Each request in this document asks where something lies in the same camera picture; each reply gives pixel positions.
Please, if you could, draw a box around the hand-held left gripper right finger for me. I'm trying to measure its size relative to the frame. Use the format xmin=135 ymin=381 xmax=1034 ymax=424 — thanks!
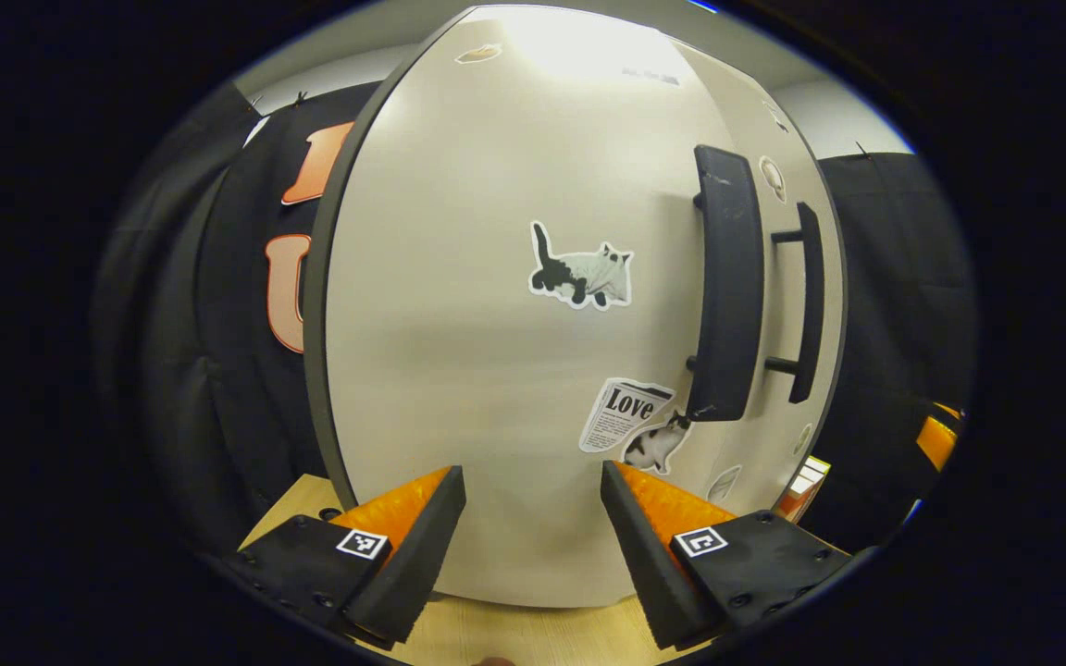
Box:
xmin=600 ymin=461 xmax=856 ymax=652

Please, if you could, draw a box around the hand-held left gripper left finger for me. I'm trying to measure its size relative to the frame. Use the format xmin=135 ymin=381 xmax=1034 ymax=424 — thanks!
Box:
xmin=207 ymin=465 xmax=467 ymax=652

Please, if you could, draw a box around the white cabinet door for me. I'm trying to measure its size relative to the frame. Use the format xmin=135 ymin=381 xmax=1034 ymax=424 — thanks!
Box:
xmin=672 ymin=37 xmax=850 ymax=519
xmin=323 ymin=5 xmax=775 ymax=610

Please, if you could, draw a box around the white shoe cabinet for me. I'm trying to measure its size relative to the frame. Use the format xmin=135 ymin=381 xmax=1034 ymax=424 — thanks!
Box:
xmin=302 ymin=7 xmax=488 ymax=510

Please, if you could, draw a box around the orange cardboard box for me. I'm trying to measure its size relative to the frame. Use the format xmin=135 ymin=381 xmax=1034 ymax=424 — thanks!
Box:
xmin=778 ymin=455 xmax=832 ymax=524

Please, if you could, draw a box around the black door handle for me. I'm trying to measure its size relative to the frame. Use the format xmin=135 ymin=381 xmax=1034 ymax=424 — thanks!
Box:
xmin=764 ymin=202 xmax=826 ymax=406
xmin=685 ymin=144 xmax=766 ymax=423

